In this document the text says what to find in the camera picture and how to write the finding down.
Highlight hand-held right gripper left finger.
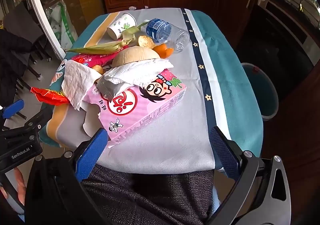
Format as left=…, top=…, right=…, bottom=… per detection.
left=25, top=127, right=118, bottom=225

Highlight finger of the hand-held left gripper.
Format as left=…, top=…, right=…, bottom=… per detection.
left=5, top=106, right=54, bottom=132
left=0, top=99, right=25, bottom=119

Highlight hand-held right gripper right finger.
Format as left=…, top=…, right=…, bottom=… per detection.
left=205, top=127, right=292, bottom=225

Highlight red orange snack wrapper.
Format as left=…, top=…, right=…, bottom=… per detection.
left=30, top=87, right=70, bottom=106

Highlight white paper towel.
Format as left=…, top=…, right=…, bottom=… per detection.
left=104, top=58, right=174, bottom=84
left=61, top=61, right=97, bottom=111

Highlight silver foil wrapper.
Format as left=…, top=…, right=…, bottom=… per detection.
left=96, top=76, right=130, bottom=100

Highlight teal trash bin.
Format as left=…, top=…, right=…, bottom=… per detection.
left=241, top=63, right=279, bottom=122

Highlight brown bread piece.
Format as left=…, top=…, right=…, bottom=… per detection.
left=91, top=64, right=105, bottom=75
left=138, top=36, right=155, bottom=48

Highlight red snack bag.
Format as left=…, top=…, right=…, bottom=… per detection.
left=71, top=52, right=118, bottom=68

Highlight green corn husk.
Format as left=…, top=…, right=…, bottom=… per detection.
left=122, top=22, right=150, bottom=47
left=65, top=40, right=130, bottom=55

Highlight brown plush bun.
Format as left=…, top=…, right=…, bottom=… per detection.
left=112, top=47, right=162, bottom=68

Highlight orange peel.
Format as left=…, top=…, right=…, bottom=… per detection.
left=152, top=43, right=174, bottom=58

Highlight white paper cup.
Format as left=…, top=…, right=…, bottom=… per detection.
left=107, top=13, right=137, bottom=40

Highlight clear plastic bottle blue label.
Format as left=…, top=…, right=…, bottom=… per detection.
left=146, top=18, right=190, bottom=53

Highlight person's left hand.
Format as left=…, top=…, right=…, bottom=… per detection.
left=14, top=167, right=27, bottom=213

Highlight striped teal grey tablecloth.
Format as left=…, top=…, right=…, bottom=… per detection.
left=40, top=8, right=264, bottom=174

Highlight person's grey trousers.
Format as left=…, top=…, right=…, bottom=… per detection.
left=81, top=165, right=220, bottom=225

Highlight dark chair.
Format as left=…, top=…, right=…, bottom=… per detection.
left=5, top=2, right=53, bottom=80

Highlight green white plastic bag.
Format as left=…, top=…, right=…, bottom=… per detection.
left=46, top=2, right=77, bottom=48

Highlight white framed glass door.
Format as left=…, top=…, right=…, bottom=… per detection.
left=25, top=0, right=105, bottom=60

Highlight black built-in oven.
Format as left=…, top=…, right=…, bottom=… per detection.
left=257, top=0, right=320, bottom=67

